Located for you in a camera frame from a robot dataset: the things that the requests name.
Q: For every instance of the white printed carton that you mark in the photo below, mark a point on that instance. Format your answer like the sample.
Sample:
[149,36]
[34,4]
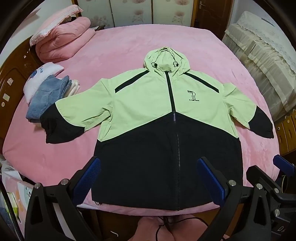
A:
[20,192]

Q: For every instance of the wooden door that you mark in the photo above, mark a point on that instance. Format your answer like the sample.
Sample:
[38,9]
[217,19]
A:
[212,16]

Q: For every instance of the wooden cabinet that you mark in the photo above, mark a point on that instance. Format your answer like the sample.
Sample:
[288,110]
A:
[286,132]

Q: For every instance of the bed with pink sheet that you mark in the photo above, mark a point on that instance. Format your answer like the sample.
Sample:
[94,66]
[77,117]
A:
[115,46]

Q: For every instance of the green and black hooded jacket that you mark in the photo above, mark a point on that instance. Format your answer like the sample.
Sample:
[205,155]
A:
[138,104]

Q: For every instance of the folded blue jeans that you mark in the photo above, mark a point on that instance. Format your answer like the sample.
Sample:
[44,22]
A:
[46,97]

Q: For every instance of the wooden headboard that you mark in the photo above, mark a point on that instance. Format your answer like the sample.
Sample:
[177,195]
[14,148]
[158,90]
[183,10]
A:
[13,81]

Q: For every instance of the pink pillow with lace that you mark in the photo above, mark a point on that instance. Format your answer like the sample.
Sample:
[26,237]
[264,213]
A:
[57,18]

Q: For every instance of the folded white clothes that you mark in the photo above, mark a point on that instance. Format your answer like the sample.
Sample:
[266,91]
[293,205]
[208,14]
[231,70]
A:
[74,87]

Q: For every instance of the floral wardrobe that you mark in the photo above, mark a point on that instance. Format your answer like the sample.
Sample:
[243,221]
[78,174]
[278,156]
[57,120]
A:
[134,11]

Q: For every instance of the pink pillows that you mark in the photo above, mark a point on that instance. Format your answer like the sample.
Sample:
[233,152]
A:
[64,39]

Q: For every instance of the person's leg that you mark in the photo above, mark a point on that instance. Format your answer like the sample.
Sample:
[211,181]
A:
[148,229]

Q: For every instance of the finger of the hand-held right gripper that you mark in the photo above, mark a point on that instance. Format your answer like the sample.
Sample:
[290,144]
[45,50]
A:
[284,163]
[259,173]

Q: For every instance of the white folded garment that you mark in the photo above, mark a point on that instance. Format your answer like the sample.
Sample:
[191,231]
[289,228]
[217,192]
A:
[34,78]

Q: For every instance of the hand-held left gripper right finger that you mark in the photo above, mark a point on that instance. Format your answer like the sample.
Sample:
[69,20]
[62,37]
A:
[211,180]

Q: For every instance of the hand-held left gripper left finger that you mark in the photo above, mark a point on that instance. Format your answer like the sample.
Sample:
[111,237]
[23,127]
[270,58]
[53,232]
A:
[89,178]

